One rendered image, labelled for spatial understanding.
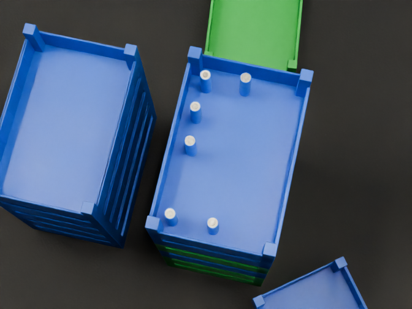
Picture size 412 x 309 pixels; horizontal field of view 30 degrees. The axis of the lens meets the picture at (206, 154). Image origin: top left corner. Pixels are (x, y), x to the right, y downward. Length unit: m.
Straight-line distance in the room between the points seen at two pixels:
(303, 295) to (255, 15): 0.64
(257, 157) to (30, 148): 0.40
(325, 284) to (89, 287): 0.49
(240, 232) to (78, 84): 0.41
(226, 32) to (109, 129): 0.50
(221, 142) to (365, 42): 0.62
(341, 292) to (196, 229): 0.49
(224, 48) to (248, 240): 0.64
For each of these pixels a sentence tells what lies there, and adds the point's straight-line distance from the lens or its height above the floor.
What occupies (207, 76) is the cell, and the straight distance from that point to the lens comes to 1.23.
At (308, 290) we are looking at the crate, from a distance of 1.63.
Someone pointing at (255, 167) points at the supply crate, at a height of 0.40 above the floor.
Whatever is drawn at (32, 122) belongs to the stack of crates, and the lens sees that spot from 1.39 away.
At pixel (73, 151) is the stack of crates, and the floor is 0.32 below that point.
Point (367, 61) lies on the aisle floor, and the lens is 1.77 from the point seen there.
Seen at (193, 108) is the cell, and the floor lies 0.47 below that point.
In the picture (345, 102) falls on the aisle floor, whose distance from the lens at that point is 1.73.
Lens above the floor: 1.61
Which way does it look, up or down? 75 degrees down
